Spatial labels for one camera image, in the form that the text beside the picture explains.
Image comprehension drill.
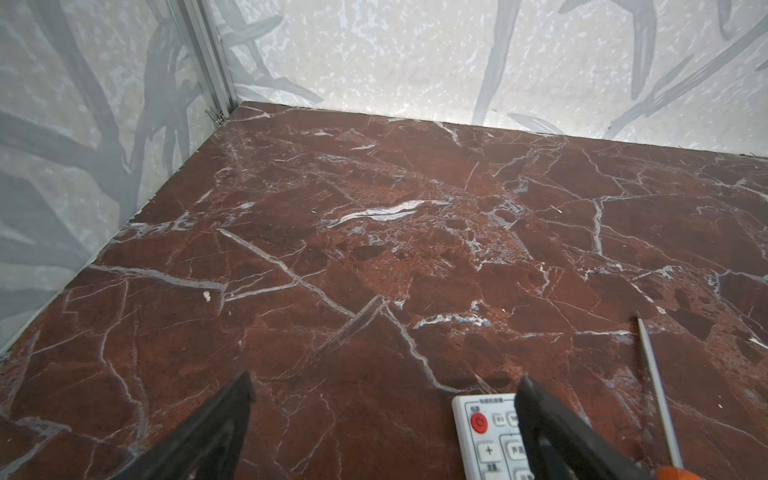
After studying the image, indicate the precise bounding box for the aluminium cage frame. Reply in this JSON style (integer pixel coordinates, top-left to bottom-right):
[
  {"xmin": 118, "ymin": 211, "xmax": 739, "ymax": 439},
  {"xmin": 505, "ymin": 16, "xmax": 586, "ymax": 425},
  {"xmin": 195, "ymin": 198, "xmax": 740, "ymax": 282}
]
[{"xmin": 167, "ymin": 0, "xmax": 239, "ymax": 126}]

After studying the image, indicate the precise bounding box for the orange handled screwdriver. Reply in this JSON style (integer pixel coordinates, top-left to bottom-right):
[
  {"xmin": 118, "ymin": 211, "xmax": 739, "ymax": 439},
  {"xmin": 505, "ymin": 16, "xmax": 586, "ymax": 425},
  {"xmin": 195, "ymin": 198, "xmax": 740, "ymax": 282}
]
[{"xmin": 634, "ymin": 313, "xmax": 701, "ymax": 480}]

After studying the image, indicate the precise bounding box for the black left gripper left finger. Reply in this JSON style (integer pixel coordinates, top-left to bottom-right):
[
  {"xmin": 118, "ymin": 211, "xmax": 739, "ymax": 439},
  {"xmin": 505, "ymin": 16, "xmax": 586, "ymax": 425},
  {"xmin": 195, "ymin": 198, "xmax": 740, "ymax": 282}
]
[{"xmin": 116, "ymin": 371, "xmax": 256, "ymax": 479}]

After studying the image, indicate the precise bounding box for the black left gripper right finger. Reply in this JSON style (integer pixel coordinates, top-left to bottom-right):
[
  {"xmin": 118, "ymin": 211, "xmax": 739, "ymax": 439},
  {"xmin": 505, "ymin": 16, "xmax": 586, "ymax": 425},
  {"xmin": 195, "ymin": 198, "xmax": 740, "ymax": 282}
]
[{"xmin": 514, "ymin": 375, "xmax": 651, "ymax": 480}]

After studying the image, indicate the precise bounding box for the white remote with coloured buttons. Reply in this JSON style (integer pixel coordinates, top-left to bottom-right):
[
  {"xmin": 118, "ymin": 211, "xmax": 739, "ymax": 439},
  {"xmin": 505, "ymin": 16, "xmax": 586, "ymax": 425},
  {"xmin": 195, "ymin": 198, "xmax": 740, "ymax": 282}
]
[{"xmin": 451, "ymin": 393, "xmax": 535, "ymax": 480}]

